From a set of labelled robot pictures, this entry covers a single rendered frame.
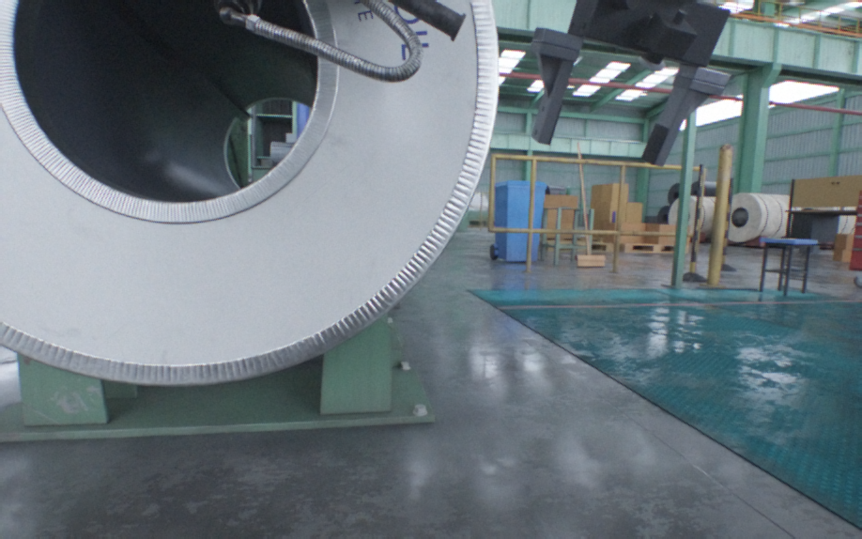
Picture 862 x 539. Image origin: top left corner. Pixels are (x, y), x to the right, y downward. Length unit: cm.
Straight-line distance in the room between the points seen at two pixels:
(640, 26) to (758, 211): 1222
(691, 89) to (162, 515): 97
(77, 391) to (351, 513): 71
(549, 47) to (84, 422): 120
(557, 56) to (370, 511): 74
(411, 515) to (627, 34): 76
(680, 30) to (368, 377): 93
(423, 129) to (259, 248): 38
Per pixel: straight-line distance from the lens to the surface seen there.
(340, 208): 85
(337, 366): 110
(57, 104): 111
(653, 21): 47
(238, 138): 267
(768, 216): 1275
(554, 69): 47
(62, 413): 131
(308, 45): 67
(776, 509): 109
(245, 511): 90
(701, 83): 54
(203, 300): 91
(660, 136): 54
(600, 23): 47
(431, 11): 74
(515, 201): 506
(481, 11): 96
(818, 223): 1086
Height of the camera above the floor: 51
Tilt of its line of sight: 7 degrees down
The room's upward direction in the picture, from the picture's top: 2 degrees clockwise
